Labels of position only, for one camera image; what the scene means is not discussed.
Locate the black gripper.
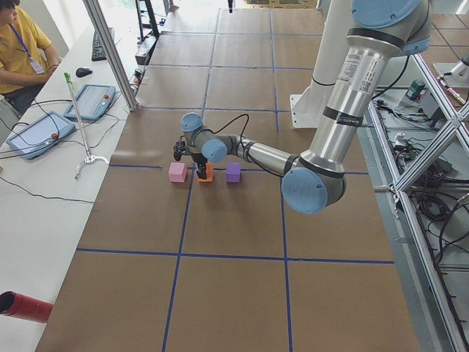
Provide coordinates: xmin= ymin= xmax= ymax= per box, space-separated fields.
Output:
xmin=192 ymin=153 xmax=207 ymax=180

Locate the orange foam cube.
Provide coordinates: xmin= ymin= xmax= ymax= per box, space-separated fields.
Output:
xmin=198 ymin=162 xmax=214 ymax=183

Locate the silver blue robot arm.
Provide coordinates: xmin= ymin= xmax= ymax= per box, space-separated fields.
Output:
xmin=174 ymin=1 xmax=432 ymax=214

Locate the pink foam cube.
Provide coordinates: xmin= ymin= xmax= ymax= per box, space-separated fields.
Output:
xmin=168 ymin=162 xmax=188 ymax=183

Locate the purple foam cube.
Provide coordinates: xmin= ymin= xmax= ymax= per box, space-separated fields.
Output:
xmin=225 ymin=162 xmax=241 ymax=183

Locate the grabber reach stick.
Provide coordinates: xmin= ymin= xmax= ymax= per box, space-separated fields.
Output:
xmin=64 ymin=72 xmax=109 ymax=180

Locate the far blue teach pendant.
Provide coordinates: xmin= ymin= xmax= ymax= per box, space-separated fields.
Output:
xmin=72 ymin=84 xmax=116 ymax=121

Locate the blue teach pendant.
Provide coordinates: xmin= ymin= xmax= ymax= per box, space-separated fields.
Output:
xmin=6 ymin=111 xmax=75 ymax=160
xmin=72 ymin=84 xmax=116 ymax=121

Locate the black keyboard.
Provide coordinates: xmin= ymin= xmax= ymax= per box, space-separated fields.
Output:
xmin=91 ymin=31 xmax=107 ymax=62

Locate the black computer mouse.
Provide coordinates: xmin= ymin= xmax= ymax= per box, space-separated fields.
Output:
xmin=75 ymin=67 xmax=93 ymax=78

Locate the near blue teach pendant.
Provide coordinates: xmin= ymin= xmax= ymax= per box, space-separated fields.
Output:
xmin=6 ymin=111 xmax=75 ymax=160

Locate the seated person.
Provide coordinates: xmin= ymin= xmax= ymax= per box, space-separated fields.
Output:
xmin=1 ymin=1 xmax=60 ymax=115

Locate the red cylinder bottle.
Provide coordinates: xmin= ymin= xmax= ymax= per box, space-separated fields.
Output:
xmin=1 ymin=291 xmax=53 ymax=323

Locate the black camera cable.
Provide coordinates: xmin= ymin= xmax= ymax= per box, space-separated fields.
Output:
xmin=208 ymin=113 xmax=287 ymax=177

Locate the white pedestal column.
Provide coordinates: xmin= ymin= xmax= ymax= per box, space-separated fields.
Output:
xmin=290 ymin=0 xmax=355 ymax=128

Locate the aluminium frame post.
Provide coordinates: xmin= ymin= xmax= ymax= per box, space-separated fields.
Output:
xmin=83 ymin=0 xmax=139 ymax=111

